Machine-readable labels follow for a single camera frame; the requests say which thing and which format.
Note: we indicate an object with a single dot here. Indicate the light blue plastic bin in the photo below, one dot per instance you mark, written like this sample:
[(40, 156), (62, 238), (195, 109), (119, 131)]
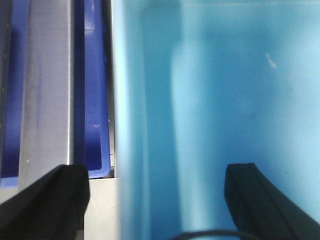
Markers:
[(201, 84)]

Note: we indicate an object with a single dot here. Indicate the dark blue bin lower middle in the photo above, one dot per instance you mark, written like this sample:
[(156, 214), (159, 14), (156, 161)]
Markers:
[(91, 123)]

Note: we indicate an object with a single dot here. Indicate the dark blue bin lower left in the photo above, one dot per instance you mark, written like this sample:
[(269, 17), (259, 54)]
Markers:
[(14, 97)]

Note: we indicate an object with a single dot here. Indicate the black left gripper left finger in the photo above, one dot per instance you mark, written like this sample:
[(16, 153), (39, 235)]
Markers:
[(51, 208)]

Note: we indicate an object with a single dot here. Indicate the dark blue bin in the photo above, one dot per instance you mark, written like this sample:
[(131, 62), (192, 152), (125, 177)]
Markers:
[(91, 123), (14, 97)]

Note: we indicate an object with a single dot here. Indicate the stainless steel shelf rail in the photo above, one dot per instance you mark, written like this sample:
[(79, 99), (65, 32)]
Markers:
[(47, 127)]

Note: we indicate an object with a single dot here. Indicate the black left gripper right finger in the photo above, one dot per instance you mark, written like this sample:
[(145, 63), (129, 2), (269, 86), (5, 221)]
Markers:
[(259, 208)]

